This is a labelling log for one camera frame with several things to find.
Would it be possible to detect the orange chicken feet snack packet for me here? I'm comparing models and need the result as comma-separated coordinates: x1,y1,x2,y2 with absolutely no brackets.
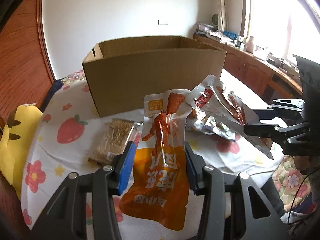
119,113,189,231

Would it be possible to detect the white sausage snack packet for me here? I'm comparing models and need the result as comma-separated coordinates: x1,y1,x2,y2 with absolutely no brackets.
185,74,273,160

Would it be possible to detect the clear-wrapped brown biscuit pack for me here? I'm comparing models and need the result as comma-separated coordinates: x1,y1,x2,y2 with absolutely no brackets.
88,118,142,166

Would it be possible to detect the white red-label snack packet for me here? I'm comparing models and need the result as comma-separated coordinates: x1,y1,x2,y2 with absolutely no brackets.
185,109,236,142

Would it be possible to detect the floral bed quilt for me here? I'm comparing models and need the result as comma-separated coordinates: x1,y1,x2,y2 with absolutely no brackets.
272,156,311,212

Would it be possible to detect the white chicken leg snack packet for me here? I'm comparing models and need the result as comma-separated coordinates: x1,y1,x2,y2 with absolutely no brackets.
144,89,191,121

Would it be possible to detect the wooden sideboard cabinet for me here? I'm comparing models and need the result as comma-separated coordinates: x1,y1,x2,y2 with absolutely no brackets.
194,34,303,103

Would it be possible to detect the strawberry flower print tablecloth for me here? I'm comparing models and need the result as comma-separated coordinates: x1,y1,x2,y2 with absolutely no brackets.
21,80,284,239

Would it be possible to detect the brown cardboard box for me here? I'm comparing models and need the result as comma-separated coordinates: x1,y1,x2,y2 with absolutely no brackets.
82,36,226,118

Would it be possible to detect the pink bottle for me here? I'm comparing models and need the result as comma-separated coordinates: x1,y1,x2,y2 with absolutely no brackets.
246,36,254,54

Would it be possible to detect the yellow plush toy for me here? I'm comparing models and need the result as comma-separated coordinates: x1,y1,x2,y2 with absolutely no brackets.
0,104,43,197

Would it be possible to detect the stack of papers on sideboard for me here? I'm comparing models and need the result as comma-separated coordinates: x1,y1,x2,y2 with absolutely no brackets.
194,22,234,46

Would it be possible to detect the wooden louvred wardrobe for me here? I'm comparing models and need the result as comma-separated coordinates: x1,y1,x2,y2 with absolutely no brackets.
1,0,55,126

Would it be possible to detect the beige patterned curtain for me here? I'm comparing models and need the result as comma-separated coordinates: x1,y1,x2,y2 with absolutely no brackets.
212,0,230,32

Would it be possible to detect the window with wooden frame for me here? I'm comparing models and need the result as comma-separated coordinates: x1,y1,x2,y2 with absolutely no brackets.
248,0,319,64

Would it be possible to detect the white wall switch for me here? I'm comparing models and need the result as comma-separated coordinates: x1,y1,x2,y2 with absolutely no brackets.
158,20,168,25

